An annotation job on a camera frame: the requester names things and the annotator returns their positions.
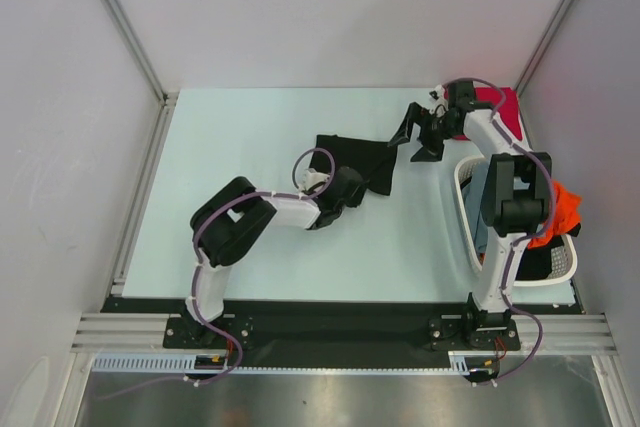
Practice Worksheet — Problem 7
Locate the black t shirt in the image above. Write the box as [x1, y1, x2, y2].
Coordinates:
[315, 134, 397, 196]

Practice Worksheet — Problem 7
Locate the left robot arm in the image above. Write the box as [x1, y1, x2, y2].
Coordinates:
[185, 166, 368, 347]

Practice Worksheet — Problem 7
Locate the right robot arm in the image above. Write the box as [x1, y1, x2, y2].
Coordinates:
[389, 78, 556, 350]

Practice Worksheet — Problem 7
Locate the grey blue t shirt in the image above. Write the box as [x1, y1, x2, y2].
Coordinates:
[462, 163, 489, 255]

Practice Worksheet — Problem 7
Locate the folded red t shirt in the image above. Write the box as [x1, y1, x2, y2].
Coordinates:
[444, 84, 524, 141]

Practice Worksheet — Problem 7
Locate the orange t shirt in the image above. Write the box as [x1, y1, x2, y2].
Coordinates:
[479, 182, 584, 263]

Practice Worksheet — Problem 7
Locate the black garment in basket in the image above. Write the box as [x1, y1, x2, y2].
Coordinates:
[516, 223, 581, 285]

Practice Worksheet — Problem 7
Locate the white laundry basket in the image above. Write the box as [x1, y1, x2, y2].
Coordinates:
[453, 156, 578, 288]

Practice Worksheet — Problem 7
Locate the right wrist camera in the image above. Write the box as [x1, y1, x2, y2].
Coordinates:
[429, 85, 446, 101]

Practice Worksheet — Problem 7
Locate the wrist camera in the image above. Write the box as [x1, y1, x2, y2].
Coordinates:
[299, 168, 329, 195]
[429, 85, 446, 101]

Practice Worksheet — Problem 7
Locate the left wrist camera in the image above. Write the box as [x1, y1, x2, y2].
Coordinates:
[299, 168, 329, 195]

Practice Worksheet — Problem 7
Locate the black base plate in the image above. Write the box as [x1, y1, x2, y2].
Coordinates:
[101, 296, 585, 369]

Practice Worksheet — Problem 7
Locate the white cable duct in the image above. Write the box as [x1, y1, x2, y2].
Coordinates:
[92, 353, 497, 376]

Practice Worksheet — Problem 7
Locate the aluminium frame rail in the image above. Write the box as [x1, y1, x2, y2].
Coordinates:
[71, 313, 618, 356]

